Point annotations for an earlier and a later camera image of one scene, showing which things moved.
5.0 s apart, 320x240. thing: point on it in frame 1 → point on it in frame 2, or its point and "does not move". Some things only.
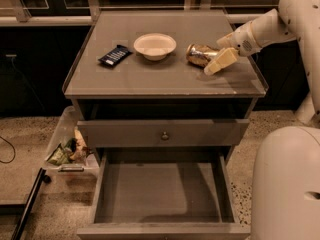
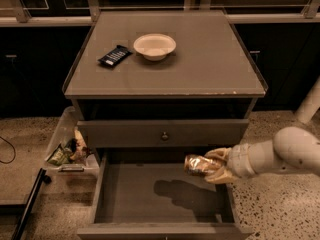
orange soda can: x=199 y=55 → x=200 y=164
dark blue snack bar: x=115 y=55 does not move
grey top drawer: x=167 y=133 does not move
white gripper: x=242 y=41 → x=239 y=160
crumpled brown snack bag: x=81 y=147 does not move
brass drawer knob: x=165 y=136 does not move
